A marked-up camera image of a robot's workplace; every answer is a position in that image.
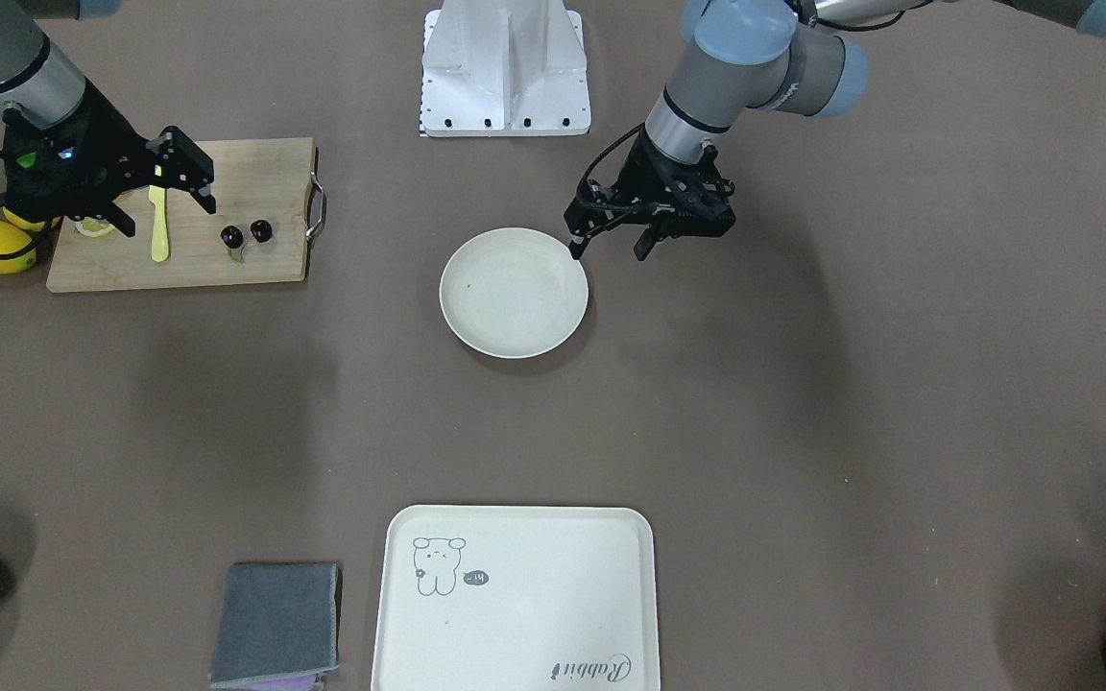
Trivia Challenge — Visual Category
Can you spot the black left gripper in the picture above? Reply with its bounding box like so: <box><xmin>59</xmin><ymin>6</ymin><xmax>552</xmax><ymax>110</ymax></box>
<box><xmin>565</xmin><ymin>130</ymin><xmax>735</xmax><ymax>261</ymax></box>

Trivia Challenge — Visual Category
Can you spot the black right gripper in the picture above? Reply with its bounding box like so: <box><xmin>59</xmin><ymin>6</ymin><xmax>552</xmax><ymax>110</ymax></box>
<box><xmin>3</xmin><ymin>91</ymin><xmax>218</xmax><ymax>239</ymax></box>

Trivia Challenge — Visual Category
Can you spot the dark red cherry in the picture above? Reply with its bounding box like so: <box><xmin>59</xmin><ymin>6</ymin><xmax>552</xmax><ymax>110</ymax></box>
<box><xmin>249</xmin><ymin>219</ymin><xmax>274</xmax><ymax>244</ymax></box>
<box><xmin>219</xmin><ymin>226</ymin><xmax>246</xmax><ymax>250</ymax></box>

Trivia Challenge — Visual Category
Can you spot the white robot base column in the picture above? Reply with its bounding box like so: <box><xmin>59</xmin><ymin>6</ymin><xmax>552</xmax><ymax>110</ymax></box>
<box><xmin>419</xmin><ymin>1</ymin><xmax>592</xmax><ymax>137</ymax></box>

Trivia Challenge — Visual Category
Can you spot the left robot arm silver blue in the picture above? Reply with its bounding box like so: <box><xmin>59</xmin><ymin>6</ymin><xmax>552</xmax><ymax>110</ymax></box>
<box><xmin>565</xmin><ymin>1</ymin><xmax>919</xmax><ymax>261</ymax></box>

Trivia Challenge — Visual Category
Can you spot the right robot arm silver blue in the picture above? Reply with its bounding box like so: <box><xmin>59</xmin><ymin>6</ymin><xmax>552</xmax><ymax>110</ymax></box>
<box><xmin>0</xmin><ymin>1</ymin><xmax>218</xmax><ymax>235</ymax></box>

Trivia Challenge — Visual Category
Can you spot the cream rectangular tray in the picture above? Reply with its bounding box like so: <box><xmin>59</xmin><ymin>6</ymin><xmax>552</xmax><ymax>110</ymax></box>
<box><xmin>372</xmin><ymin>506</ymin><xmax>661</xmax><ymax>690</ymax></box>

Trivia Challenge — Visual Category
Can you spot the yellow plastic knife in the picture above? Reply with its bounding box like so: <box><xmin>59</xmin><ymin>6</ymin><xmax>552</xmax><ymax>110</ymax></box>
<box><xmin>148</xmin><ymin>185</ymin><xmax>170</xmax><ymax>263</ymax></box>

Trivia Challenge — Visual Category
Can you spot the lemon slice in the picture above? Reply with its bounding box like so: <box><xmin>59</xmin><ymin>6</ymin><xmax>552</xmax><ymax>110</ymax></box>
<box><xmin>73</xmin><ymin>216</ymin><xmax>118</xmax><ymax>239</ymax></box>

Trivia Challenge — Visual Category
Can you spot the wooden cutting board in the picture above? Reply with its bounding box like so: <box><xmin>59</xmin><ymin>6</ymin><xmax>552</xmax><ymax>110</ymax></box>
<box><xmin>45</xmin><ymin>137</ymin><xmax>325</xmax><ymax>294</ymax></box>

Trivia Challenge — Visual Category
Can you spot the cream round plate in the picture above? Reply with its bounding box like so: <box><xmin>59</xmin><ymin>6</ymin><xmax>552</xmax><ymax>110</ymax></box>
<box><xmin>438</xmin><ymin>227</ymin><xmax>589</xmax><ymax>360</ymax></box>

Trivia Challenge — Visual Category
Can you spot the yellow lemon near lime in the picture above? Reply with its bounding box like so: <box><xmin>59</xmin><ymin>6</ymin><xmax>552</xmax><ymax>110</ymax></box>
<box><xmin>3</xmin><ymin>208</ymin><xmax>64</xmax><ymax>233</ymax></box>

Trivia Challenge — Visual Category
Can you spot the grey folded cloth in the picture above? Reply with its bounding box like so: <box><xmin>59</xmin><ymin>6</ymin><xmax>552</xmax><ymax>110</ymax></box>
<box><xmin>209</xmin><ymin>561</ymin><xmax>341</xmax><ymax>690</ymax></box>

